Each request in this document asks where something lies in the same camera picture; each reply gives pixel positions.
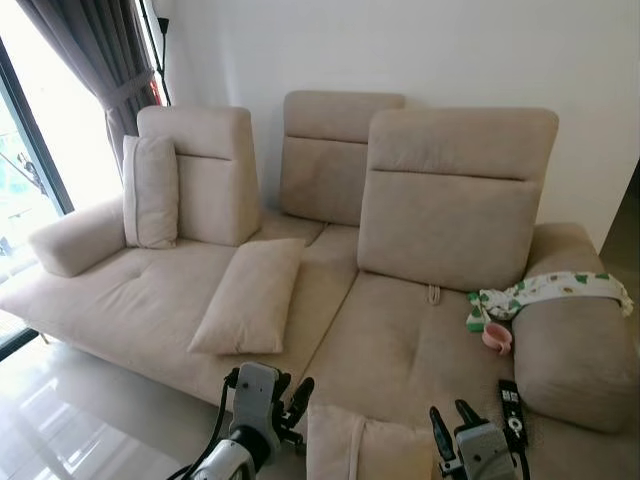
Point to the wide beige sofa backrest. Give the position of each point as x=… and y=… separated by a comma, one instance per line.
x=450, y=210

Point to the beige pillow with seam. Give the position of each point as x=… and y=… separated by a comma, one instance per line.
x=370, y=450

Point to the small pale beige pillow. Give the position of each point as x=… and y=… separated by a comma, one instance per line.
x=150, y=195

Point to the narrow beige sofa backrest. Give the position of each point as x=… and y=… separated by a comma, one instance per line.
x=325, y=160
x=215, y=190

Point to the black floor lamp pole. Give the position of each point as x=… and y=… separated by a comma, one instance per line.
x=157, y=50

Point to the white green patterned cloth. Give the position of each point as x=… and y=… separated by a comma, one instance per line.
x=545, y=287

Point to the black remote control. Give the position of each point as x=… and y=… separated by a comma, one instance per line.
x=513, y=415

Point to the grey curtain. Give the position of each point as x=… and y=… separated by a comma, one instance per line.
x=90, y=50

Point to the black window frame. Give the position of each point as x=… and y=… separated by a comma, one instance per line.
x=35, y=130

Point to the beige fabric sofa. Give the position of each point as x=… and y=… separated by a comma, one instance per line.
x=400, y=340

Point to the pink cup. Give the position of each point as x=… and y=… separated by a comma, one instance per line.
x=497, y=338

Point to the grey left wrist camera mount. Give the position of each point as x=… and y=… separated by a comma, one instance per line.
x=256, y=400

